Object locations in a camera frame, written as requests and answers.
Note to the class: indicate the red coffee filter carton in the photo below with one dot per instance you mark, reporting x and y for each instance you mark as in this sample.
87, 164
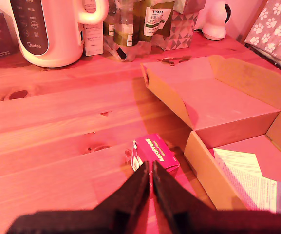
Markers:
155, 148

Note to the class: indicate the open cardboard box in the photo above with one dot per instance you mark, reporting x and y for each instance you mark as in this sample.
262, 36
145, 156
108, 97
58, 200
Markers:
218, 104

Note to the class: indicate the small white printed carton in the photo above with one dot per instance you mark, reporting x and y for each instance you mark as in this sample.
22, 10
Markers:
93, 39

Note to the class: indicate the triangle patterned tissue box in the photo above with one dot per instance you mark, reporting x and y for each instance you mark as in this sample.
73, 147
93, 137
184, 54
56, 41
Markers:
180, 31

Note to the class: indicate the Tesco coffee bag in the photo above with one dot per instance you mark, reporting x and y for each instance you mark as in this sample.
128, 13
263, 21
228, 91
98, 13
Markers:
156, 22

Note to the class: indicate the white printed paper sheet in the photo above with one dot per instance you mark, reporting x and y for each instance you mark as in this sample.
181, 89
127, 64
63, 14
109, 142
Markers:
240, 175

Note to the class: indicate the small brown flat object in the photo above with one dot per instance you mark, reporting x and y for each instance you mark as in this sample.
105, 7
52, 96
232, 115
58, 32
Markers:
173, 60

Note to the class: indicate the crumpled clear plastic bag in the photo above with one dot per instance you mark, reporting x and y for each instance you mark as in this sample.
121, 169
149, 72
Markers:
135, 52

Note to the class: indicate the clear plastic bottle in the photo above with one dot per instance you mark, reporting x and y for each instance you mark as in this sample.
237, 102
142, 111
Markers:
124, 29

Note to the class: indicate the small clear bottle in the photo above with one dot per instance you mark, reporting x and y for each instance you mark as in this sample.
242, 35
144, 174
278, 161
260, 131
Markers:
109, 26

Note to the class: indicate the white electric kettle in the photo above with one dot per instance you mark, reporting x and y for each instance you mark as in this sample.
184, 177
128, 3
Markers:
55, 31

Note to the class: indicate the paw print cushion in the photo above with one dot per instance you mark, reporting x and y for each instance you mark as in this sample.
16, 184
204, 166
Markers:
274, 29

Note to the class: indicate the small white round camera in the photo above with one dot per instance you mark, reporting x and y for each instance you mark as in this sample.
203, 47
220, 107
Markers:
214, 22

